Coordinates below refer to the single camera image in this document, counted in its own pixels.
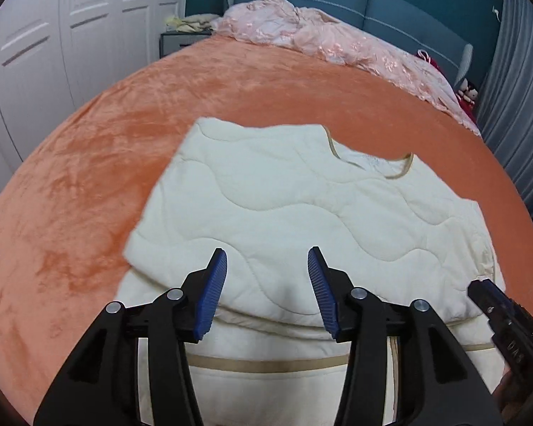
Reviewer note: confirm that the white wardrobe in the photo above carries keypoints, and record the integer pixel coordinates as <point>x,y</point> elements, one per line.
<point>93,31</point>

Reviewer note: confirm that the orange plush blanket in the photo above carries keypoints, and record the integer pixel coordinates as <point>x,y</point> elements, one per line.
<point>93,142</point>

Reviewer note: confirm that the blue upholstered headboard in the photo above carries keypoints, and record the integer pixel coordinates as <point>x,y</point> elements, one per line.
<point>404,4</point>

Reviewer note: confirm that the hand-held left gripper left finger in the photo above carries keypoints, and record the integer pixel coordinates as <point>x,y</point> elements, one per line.
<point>211,293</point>

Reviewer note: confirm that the cream quilted jacket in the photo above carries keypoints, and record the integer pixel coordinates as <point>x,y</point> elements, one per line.
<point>271,195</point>

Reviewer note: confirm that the dark nightstand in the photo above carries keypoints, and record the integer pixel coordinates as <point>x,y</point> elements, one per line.
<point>177,42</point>

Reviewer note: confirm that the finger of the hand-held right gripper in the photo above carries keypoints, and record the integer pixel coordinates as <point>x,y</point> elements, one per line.
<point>486,295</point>

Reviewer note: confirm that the pale yellow cloth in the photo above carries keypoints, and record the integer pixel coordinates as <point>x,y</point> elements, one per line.
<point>191,24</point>

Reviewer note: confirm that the grey curtain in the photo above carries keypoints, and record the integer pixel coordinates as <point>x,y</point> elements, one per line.
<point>515,97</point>

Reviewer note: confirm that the pink embroidered quilt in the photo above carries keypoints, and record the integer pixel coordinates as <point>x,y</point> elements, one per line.
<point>328,35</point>

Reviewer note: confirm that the red pillow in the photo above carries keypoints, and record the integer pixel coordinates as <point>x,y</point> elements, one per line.
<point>435,64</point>

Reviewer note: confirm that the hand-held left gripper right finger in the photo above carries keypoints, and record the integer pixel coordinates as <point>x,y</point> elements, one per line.
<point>322,293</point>

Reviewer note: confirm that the small doll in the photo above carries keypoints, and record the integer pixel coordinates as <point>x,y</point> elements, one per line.
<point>468,93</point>

